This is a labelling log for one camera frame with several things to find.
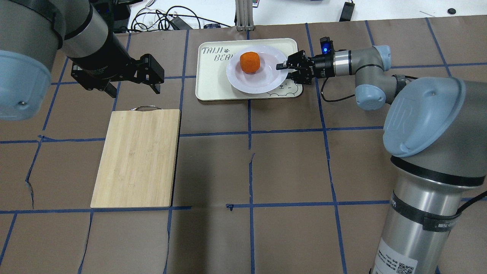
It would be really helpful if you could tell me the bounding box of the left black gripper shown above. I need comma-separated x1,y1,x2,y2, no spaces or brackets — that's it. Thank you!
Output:
71,34,165,98

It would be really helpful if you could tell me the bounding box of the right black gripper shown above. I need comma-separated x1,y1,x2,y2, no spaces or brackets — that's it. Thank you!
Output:
275,50,336,85

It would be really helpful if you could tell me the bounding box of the white round plate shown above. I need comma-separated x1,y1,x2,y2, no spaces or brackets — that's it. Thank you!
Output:
226,45,287,94

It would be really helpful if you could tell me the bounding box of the orange fruit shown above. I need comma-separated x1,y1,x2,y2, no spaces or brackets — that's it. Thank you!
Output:
239,51,261,73

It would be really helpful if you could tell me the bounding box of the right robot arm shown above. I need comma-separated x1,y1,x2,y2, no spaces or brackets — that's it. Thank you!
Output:
276,42,487,274

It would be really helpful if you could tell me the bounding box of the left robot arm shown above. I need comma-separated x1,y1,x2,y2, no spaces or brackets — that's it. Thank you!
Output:
0,0,165,120

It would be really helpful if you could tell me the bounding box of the cream bear tray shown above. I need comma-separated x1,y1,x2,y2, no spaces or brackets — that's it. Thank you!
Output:
195,38,303,101

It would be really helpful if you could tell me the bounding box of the wooden cutting board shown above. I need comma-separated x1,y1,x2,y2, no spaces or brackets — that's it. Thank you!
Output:
90,109,181,209

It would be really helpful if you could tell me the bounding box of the small black power adapter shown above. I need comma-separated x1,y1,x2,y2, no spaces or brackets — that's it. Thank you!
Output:
339,0,355,21

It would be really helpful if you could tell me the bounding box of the brown paper table mat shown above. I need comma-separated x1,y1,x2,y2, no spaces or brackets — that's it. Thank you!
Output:
0,15,486,274

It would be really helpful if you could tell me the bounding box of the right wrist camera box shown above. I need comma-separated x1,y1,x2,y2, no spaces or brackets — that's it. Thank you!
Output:
319,37,335,55

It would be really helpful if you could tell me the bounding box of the aluminium frame post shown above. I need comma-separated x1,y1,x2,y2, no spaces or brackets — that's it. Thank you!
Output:
235,0,255,31

